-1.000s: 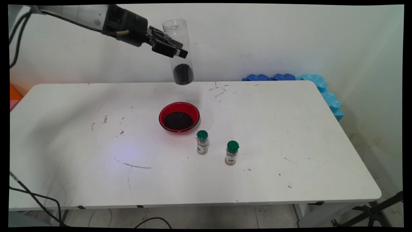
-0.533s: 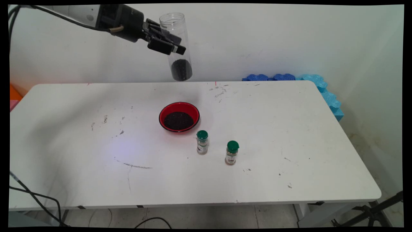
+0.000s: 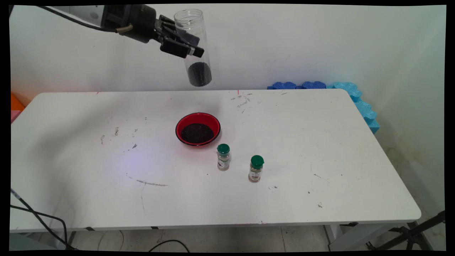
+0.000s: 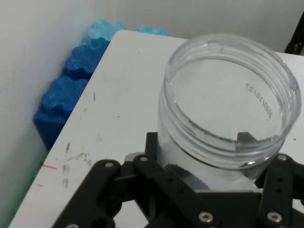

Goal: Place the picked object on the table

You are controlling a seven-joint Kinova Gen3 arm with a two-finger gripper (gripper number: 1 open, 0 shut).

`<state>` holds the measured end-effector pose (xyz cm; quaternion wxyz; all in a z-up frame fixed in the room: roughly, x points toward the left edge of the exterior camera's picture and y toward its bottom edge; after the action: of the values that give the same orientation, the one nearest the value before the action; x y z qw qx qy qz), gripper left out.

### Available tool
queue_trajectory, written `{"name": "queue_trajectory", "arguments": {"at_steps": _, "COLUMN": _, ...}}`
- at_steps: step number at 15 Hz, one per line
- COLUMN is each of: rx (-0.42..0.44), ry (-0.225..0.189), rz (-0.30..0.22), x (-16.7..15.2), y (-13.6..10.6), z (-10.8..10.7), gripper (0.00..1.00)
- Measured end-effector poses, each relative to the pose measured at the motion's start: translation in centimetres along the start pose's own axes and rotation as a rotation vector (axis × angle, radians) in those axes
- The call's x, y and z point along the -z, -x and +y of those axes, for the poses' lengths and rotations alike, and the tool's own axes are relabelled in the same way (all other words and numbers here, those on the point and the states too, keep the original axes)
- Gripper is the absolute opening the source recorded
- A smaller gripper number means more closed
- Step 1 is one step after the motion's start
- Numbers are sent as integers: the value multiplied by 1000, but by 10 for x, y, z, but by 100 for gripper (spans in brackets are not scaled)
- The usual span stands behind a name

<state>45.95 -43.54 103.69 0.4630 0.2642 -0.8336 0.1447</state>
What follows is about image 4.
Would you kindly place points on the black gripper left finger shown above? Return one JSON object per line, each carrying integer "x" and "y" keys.
{"x": 102, "y": 180}

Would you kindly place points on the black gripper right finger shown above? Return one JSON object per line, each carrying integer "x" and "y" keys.
{"x": 280, "y": 190}

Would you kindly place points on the clear plastic jar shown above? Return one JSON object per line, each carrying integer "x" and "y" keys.
{"x": 237, "y": 99}

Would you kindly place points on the dark blue foam mat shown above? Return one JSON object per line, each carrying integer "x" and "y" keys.
{"x": 64, "y": 99}

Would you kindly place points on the light blue foam mat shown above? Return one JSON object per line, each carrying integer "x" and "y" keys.
{"x": 104, "y": 32}

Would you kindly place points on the black tripod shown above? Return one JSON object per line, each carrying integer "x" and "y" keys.
{"x": 295, "y": 40}

